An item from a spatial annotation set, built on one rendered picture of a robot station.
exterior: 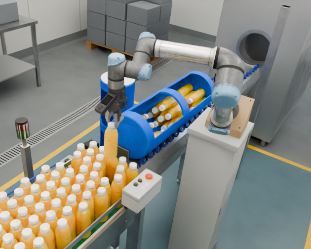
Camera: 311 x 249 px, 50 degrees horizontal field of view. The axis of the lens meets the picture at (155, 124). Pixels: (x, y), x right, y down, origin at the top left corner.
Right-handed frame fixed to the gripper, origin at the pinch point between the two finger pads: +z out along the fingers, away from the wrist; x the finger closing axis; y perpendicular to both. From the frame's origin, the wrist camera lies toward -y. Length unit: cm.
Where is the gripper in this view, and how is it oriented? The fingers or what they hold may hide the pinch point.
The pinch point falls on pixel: (111, 125)
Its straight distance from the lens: 164.0
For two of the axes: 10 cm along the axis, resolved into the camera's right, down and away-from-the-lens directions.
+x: -8.2, -3.7, 4.3
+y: 5.6, -4.1, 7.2
